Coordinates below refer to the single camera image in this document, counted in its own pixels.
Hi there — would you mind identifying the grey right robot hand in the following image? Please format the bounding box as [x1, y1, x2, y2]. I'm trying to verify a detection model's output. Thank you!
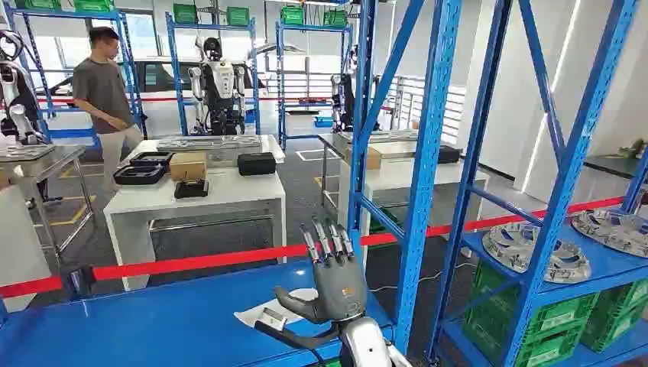
[274, 216, 369, 326]

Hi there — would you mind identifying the metal parts tray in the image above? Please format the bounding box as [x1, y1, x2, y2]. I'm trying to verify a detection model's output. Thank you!
[155, 135, 264, 153]
[336, 129, 420, 144]
[0, 144, 56, 163]

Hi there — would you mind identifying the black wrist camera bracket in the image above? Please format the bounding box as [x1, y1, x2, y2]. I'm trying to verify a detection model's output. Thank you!
[254, 320, 341, 367]

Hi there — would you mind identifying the white black humanoid robot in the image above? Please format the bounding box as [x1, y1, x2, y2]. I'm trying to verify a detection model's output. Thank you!
[330, 45, 356, 134]
[0, 29, 47, 148]
[188, 37, 248, 137]

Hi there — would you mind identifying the black barrier post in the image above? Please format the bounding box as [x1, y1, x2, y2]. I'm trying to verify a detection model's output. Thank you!
[66, 265, 98, 300]

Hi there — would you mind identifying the white car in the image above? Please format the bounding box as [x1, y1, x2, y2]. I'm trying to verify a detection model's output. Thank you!
[35, 57, 267, 138]

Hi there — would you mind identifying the dark table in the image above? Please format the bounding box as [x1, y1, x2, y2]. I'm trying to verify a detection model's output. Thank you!
[583, 154, 648, 179]

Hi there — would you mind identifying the small black device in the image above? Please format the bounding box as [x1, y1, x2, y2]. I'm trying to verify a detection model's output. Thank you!
[173, 179, 210, 200]

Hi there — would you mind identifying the steel table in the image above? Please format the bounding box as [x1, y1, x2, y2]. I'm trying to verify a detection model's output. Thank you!
[317, 130, 421, 209]
[0, 144, 96, 267]

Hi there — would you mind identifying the round metal wheel part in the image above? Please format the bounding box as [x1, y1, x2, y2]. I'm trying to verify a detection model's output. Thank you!
[481, 222, 592, 284]
[571, 208, 648, 259]

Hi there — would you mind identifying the large blue steel shelf rack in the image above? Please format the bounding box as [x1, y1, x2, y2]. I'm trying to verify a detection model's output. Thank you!
[346, 0, 648, 367]

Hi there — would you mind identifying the white table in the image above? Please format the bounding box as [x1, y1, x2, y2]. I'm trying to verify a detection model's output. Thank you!
[337, 149, 491, 265]
[102, 134, 287, 292]

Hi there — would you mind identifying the red barrier belt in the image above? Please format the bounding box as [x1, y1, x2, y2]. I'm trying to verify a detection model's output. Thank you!
[0, 196, 624, 300]

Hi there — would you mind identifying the white floor cable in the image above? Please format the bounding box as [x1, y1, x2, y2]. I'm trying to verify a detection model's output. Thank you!
[369, 261, 478, 294]

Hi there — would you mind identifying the black foam tray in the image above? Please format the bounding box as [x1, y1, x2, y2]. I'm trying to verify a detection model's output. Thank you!
[112, 164, 167, 187]
[129, 151, 175, 168]

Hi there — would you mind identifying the blue background shelf rack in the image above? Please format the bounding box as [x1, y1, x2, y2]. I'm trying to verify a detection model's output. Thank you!
[165, 12, 261, 137]
[275, 20, 354, 151]
[4, 5, 149, 148]

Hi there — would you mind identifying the white plastic panel part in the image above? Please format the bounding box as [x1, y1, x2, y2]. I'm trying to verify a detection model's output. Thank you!
[233, 287, 320, 328]

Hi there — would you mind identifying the black carry case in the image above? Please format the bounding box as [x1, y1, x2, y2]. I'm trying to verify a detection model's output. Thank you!
[237, 151, 277, 177]
[437, 145, 462, 165]

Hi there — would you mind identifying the person in grey shirt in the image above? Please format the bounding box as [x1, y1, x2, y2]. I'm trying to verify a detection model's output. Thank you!
[71, 26, 145, 196]

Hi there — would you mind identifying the cardboard box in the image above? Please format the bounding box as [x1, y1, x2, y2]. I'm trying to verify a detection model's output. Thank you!
[169, 151, 208, 182]
[345, 147, 383, 171]

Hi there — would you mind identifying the green labelled crate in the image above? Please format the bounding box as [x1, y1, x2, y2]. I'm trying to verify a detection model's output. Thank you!
[462, 304, 585, 367]
[471, 259, 599, 336]
[592, 277, 648, 325]
[581, 304, 648, 354]

